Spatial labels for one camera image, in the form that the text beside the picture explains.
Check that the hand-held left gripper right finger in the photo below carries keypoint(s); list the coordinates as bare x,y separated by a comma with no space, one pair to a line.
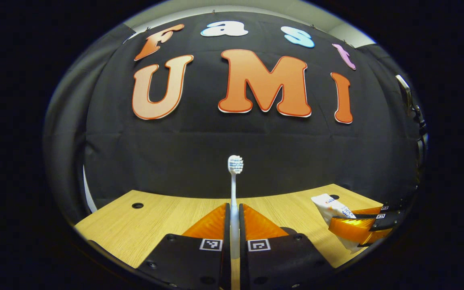
243,266

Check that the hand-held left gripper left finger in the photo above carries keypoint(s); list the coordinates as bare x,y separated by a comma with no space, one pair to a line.
226,262

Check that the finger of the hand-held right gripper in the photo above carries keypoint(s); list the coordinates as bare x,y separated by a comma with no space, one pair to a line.
357,229
371,210

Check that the white toothpaste tube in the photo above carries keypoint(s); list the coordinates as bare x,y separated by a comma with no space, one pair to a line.
330,207

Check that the black round coaster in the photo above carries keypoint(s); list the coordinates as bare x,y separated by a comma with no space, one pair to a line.
288,230

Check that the white toothbrush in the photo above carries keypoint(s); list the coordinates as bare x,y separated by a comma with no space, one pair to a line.
235,165

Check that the wooden desktop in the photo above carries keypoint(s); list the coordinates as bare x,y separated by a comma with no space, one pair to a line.
135,233

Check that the black backdrop cloth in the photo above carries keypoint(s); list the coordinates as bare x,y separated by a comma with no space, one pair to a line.
199,161

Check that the dark equipment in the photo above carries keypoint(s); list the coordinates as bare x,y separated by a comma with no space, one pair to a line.
405,90

